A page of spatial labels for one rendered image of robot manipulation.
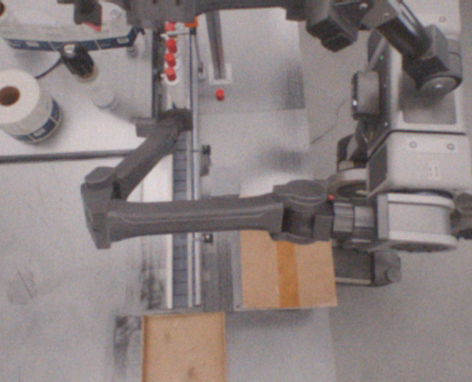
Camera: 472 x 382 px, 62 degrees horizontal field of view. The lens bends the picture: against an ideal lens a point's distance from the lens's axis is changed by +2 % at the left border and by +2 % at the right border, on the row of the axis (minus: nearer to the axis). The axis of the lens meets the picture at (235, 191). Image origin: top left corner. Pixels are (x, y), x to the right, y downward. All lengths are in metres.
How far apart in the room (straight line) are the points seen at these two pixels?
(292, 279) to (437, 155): 0.49
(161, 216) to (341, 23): 0.40
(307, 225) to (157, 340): 0.78
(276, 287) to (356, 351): 1.24
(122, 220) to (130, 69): 1.00
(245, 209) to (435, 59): 0.38
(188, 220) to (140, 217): 0.08
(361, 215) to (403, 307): 1.62
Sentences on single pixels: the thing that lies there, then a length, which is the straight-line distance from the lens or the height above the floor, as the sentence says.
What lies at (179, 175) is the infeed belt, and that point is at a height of 0.88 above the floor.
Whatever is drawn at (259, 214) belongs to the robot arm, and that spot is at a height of 1.48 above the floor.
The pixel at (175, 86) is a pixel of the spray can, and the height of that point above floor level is 1.03.
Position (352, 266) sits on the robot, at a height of 0.24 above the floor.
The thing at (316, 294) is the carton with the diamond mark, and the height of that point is 1.12.
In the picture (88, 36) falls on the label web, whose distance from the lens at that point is 1.58.
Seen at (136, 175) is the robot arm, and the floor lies 1.38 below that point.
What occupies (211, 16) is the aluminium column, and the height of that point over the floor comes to 1.15.
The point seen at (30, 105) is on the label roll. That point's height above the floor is 1.02.
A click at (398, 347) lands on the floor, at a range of 2.29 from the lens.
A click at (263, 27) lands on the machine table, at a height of 0.83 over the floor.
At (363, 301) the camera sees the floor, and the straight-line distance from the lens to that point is 2.23.
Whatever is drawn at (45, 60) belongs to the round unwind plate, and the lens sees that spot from 1.72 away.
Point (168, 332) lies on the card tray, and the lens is 1.34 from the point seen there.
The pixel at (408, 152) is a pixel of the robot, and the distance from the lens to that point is 0.72.
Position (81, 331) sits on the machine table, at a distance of 1.43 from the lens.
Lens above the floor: 2.15
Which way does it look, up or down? 73 degrees down
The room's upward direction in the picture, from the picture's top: 6 degrees counter-clockwise
